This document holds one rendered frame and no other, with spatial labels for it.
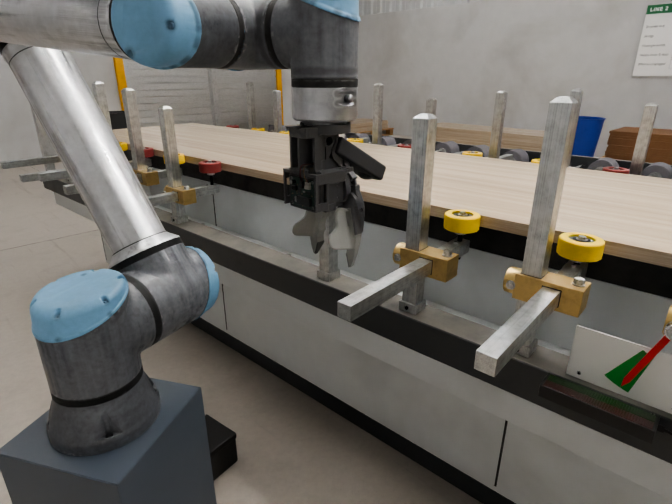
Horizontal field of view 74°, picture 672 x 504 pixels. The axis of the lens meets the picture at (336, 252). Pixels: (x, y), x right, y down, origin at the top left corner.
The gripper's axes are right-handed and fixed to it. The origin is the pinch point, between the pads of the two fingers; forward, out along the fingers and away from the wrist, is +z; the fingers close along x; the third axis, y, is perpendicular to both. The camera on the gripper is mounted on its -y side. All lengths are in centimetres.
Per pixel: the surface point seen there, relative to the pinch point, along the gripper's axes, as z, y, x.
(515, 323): 8.5, -13.9, 24.3
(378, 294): 10.4, -9.5, 1.2
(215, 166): 4, -36, -98
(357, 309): 11.0, -3.5, 1.6
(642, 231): 4, -60, 29
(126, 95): -19, -20, -129
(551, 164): -12.5, -30.2, 19.5
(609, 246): 5, -49, 26
